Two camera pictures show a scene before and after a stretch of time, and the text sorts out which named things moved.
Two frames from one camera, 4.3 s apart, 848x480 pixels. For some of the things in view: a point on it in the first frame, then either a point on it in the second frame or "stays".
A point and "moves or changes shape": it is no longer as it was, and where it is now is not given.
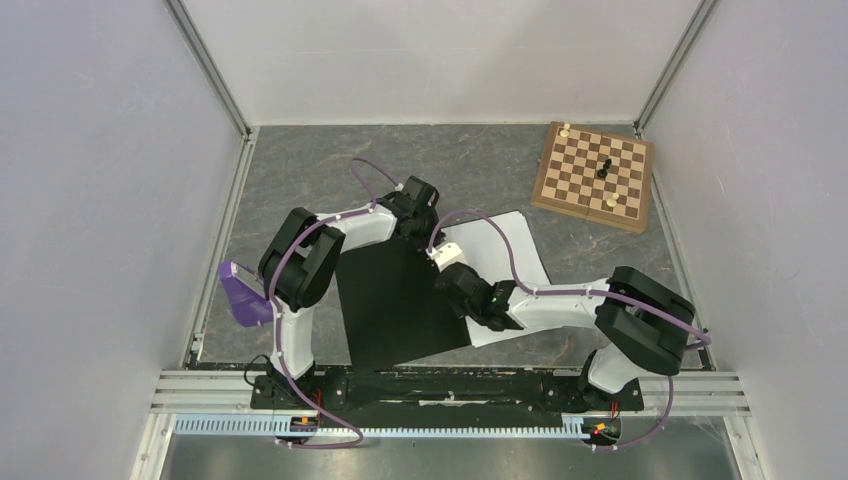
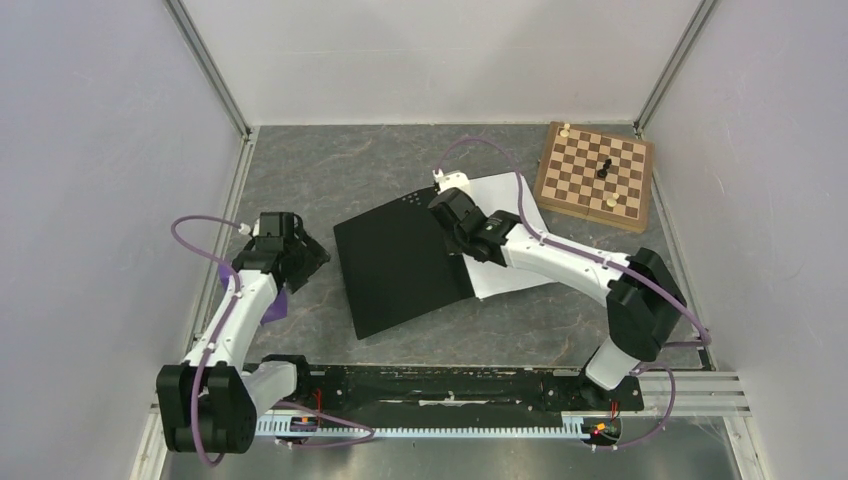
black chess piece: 603,172 stays
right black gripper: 459,311 to 454,248
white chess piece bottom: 612,201 stays
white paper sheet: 501,250 moves or changes shape
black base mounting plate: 442,391 stays
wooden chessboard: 596,176 stays
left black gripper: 429,212 to 313,254
